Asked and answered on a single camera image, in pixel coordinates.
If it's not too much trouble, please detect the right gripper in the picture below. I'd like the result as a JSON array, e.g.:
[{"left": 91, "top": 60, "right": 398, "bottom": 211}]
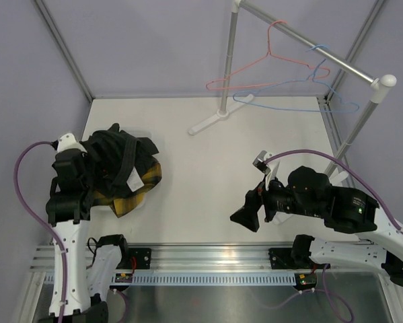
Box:
[{"left": 229, "top": 169, "right": 322, "bottom": 231}]

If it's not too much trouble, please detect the yellow plaid shirt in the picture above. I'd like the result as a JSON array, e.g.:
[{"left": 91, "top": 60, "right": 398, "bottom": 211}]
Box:
[{"left": 94, "top": 160, "right": 162, "bottom": 218}]

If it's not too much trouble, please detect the dark pinstripe shirt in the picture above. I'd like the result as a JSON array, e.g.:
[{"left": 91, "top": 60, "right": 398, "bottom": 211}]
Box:
[{"left": 81, "top": 123, "right": 159, "bottom": 198}]

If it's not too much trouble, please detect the pink wire hanger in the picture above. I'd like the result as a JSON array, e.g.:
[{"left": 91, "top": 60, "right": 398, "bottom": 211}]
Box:
[{"left": 206, "top": 20, "right": 332, "bottom": 92}]

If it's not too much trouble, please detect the blue wire hanger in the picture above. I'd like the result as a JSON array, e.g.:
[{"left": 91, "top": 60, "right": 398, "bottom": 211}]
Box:
[{"left": 232, "top": 59, "right": 361, "bottom": 114}]

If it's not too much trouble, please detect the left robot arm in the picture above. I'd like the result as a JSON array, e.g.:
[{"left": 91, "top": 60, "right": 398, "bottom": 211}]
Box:
[{"left": 44, "top": 148, "right": 131, "bottom": 322}]

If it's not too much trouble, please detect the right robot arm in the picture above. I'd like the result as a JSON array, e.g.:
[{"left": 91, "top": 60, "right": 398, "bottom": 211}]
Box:
[{"left": 230, "top": 166, "right": 403, "bottom": 287}]

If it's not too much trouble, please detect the metal clothes rack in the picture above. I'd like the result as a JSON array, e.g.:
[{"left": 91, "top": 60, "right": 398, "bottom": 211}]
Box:
[{"left": 188, "top": 0, "right": 398, "bottom": 225}]

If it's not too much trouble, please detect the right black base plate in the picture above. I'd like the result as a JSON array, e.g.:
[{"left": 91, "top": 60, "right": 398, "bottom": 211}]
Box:
[{"left": 268, "top": 247, "right": 331, "bottom": 270}]

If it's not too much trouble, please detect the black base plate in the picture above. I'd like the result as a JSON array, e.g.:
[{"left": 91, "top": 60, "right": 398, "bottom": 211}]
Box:
[
  {"left": 117, "top": 248, "right": 151, "bottom": 270},
  {"left": 268, "top": 247, "right": 331, "bottom": 270}
]

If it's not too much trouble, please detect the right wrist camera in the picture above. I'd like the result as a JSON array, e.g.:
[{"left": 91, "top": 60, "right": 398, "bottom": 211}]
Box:
[{"left": 252, "top": 150, "right": 280, "bottom": 191}]

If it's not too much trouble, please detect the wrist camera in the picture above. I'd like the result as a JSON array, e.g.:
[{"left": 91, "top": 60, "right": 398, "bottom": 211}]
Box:
[
  {"left": 52, "top": 133, "right": 85, "bottom": 153},
  {"left": 252, "top": 150, "right": 280, "bottom": 191}
]

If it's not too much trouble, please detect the aluminium mounting rail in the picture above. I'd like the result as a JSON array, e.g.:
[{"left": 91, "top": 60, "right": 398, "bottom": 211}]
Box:
[{"left": 30, "top": 245, "right": 379, "bottom": 273}]

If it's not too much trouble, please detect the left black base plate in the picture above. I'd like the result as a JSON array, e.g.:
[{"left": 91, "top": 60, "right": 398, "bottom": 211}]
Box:
[{"left": 117, "top": 248, "right": 151, "bottom": 270}]

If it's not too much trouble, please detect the white slotted cable duct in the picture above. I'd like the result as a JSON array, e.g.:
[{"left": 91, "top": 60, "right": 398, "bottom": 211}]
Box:
[{"left": 43, "top": 271, "right": 298, "bottom": 285}]

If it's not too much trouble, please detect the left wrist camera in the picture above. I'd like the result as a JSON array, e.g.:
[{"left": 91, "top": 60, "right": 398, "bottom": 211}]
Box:
[{"left": 52, "top": 133, "right": 85, "bottom": 153}]

